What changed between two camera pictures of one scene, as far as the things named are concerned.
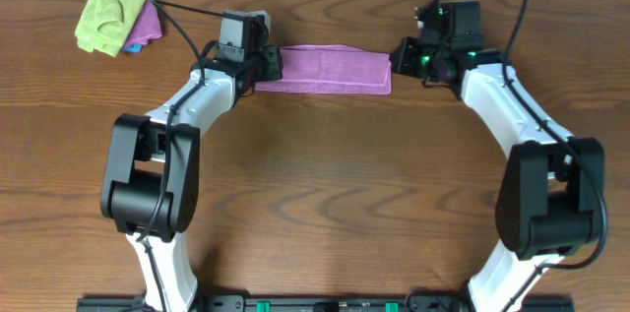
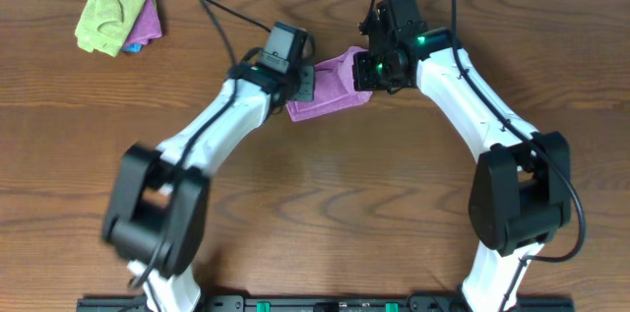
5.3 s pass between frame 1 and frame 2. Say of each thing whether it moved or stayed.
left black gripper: moved
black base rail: stayed
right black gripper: moved
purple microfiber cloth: moved
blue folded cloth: stayed
